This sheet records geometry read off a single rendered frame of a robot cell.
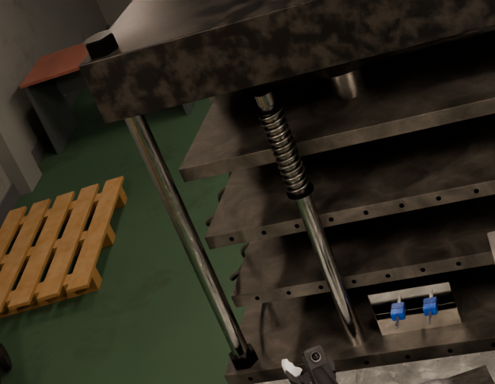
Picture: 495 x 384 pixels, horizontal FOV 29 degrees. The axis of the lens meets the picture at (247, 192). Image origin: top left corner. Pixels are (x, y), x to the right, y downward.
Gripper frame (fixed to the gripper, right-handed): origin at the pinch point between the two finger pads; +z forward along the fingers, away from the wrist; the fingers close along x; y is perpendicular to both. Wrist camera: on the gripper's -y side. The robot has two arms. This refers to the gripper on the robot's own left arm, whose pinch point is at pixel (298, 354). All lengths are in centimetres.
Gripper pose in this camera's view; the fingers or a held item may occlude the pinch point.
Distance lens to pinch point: 221.5
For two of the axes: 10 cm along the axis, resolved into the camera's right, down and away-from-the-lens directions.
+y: 2.2, 8.8, 4.1
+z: -3.3, -3.3, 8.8
